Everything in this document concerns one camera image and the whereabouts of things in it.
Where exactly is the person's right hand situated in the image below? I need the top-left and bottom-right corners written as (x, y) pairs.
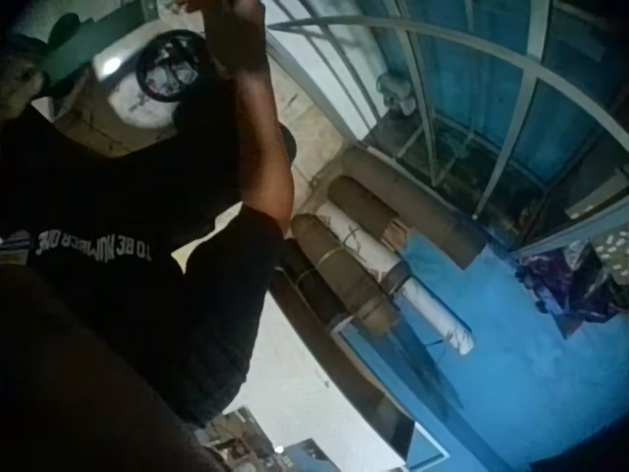
top-left (184, 0), bottom-right (270, 76)

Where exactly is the white washing machine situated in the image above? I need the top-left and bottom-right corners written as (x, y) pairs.
top-left (90, 22), bottom-right (205, 132)

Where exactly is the green cloth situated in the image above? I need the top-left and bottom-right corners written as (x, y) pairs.
top-left (38, 12), bottom-right (166, 88)

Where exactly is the grey pipe fitting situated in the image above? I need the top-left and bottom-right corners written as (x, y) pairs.
top-left (375, 71), bottom-right (417, 118)

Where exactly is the brown rolled mat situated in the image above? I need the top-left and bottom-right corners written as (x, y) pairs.
top-left (327, 175), bottom-right (410, 246)

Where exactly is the black rolled mat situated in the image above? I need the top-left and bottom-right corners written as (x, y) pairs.
top-left (278, 239), bottom-right (348, 328)

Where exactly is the olive rolled mat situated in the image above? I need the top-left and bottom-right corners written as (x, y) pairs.
top-left (290, 214), bottom-right (400, 338)

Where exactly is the brown flat board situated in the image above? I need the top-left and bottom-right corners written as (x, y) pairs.
top-left (338, 145), bottom-right (488, 270)

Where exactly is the white rolled paper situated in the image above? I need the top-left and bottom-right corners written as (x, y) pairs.
top-left (314, 204), bottom-right (476, 356)

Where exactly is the long dark brown plank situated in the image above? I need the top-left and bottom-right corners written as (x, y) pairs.
top-left (268, 272), bottom-right (417, 456)

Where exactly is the blue glass pane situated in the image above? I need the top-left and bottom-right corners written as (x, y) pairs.
top-left (331, 314), bottom-right (466, 412)

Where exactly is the heap of household clutter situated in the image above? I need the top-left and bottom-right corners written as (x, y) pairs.
top-left (194, 405), bottom-right (340, 472)

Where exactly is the heap of patterned clothes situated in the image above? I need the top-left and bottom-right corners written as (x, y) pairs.
top-left (513, 228), bottom-right (629, 340)

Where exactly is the grey metal window frame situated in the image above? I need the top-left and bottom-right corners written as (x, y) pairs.
top-left (264, 0), bottom-right (629, 252)

